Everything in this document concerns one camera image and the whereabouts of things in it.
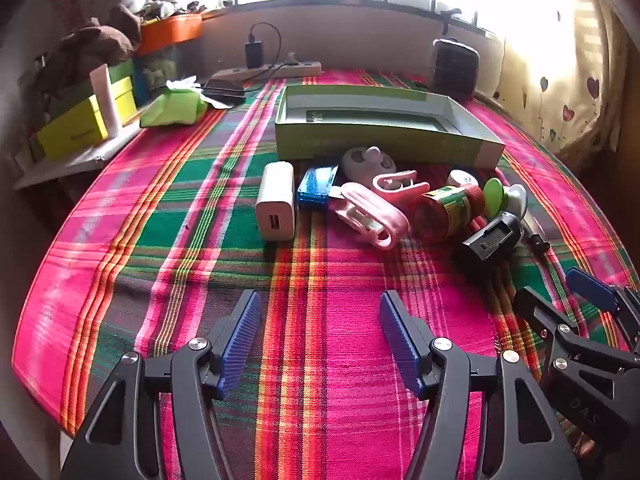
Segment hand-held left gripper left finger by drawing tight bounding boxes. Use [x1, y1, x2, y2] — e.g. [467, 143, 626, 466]
[60, 289, 263, 480]

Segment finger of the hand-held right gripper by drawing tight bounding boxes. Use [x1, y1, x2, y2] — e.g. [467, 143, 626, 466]
[567, 268, 640, 353]
[514, 286, 640, 456]

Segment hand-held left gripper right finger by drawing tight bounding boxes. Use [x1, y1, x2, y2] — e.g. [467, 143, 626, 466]
[378, 290, 583, 480]

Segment black battery charger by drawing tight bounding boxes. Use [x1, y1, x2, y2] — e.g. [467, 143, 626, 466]
[462, 212, 526, 273]

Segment green and white spool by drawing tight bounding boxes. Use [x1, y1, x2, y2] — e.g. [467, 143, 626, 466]
[482, 178, 528, 221]

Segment pink plastic comb holder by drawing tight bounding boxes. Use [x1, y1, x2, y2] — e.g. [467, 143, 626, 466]
[332, 182, 413, 251]

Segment red capped medicine bottle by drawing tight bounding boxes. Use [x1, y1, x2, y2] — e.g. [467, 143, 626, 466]
[412, 185, 486, 243]

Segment white USB wall charger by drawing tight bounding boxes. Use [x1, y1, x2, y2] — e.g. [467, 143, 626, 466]
[255, 161, 296, 242]

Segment pink and white clip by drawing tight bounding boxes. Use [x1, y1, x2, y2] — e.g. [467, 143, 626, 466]
[372, 170, 431, 200]

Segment small white round jar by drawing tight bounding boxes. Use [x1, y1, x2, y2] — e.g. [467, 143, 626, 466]
[446, 170, 478, 193]

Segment blue translucent USB dongle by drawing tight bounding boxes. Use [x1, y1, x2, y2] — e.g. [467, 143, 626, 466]
[297, 165, 341, 210]

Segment white round handheld device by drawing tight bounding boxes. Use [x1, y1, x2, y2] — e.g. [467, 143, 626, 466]
[342, 146, 398, 186]

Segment green cardboard box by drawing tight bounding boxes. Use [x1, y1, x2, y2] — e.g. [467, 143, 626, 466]
[274, 85, 506, 168]

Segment pink green plaid blanket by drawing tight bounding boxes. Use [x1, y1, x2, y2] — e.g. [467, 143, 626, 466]
[11, 67, 636, 480]

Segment cream curtain with hearts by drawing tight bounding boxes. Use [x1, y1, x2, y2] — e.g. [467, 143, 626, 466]
[495, 0, 631, 161]

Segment green tissue pack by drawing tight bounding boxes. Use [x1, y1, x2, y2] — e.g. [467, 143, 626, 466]
[140, 76, 208, 128]

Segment white board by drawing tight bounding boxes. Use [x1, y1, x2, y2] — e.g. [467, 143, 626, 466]
[12, 120, 146, 191]

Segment black smartphone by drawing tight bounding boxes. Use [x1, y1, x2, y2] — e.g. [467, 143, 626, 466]
[202, 79, 248, 108]

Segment small grey black heater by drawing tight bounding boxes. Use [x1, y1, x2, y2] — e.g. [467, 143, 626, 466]
[431, 37, 480, 103]

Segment yellow green cardboard boxes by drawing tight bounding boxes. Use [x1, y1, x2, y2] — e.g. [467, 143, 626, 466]
[35, 62, 138, 161]

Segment white tube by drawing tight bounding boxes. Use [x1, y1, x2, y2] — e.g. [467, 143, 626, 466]
[90, 65, 123, 138]

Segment white power strip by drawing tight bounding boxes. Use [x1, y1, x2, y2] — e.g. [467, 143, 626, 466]
[215, 61, 322, 83]

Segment black window latch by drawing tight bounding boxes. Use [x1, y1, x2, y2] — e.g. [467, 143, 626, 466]
[440, 7, 463, 36]

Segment orange plastic container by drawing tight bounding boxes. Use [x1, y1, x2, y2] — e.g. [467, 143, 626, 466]
[137, 14, 203, 56]

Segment brown cloth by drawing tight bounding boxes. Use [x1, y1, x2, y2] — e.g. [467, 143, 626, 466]
[30, 5, 143, 103]

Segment grey white clutter pile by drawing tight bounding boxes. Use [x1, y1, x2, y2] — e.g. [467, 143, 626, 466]
[117, 0, 208, 18]

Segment black power adapter with cable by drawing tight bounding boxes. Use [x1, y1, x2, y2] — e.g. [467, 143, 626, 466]
[245, 22, 282, 68]

